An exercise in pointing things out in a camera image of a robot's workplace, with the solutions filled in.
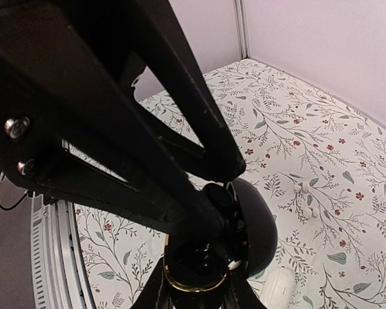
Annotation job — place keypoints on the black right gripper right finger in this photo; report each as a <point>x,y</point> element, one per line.
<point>239,294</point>

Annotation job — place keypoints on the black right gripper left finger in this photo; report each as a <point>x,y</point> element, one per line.
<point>156,293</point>

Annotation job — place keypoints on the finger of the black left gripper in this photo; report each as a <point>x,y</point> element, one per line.
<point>157,38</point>
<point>80,118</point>

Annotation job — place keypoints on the white earbuds charging case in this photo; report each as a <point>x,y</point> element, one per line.
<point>278,288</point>

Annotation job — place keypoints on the black earbuds charging case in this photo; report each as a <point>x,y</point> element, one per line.
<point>251,237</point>

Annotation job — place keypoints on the floral patterned table mat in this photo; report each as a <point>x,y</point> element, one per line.
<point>287,132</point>

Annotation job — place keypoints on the left aluminium corner post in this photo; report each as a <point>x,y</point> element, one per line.
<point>242,31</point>

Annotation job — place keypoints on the white wireless earbud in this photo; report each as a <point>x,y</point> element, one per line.
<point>301,188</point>
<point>311,212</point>

